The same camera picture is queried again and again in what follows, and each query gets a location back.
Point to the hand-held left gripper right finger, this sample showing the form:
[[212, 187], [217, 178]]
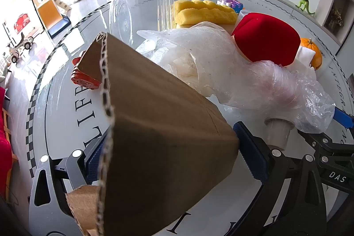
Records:
[[253, 150]]

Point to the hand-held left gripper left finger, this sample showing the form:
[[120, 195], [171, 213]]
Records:
[[94, 162]]

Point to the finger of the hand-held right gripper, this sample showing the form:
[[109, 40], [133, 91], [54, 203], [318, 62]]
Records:
[[329, 146], [344, 117]]

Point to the translucent plastic cup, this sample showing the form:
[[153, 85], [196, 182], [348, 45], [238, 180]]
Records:
[[278, 132]]

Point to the clear crinkled plastic bag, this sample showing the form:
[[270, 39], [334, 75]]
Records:
[[293, 92]]

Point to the brown cardboard piece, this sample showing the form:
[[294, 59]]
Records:
[[160, 128]]

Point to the yellow sponge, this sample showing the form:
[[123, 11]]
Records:
[[202, 13]]

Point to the orange fruit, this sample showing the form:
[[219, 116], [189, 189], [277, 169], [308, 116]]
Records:
[[315, 56]]

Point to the white cloth pouch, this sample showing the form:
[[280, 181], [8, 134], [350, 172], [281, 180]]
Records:
[[306, 56]]

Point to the red flat toy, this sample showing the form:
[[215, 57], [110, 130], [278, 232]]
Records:
[[83, 79]]

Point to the red patterned cloth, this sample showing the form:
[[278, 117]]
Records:
[[5, 147]]

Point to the dried flower bunch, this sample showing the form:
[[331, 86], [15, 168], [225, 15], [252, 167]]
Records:
[[336, 17]]

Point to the white translucent plastic bag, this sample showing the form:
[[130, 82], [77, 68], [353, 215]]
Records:
[[204, 56]]

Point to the red velvet box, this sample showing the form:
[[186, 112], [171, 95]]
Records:
[[267, 37]]

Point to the green dinosaur toy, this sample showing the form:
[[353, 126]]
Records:
[[304, 1]]

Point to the wooden toy car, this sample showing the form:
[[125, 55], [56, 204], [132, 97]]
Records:
[[20, 48]]

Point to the multicoloured puzzle cube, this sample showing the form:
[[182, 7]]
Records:
[[231, 3]]

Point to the clear plastic container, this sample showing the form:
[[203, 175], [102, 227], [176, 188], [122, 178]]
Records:
[[127, 14]]

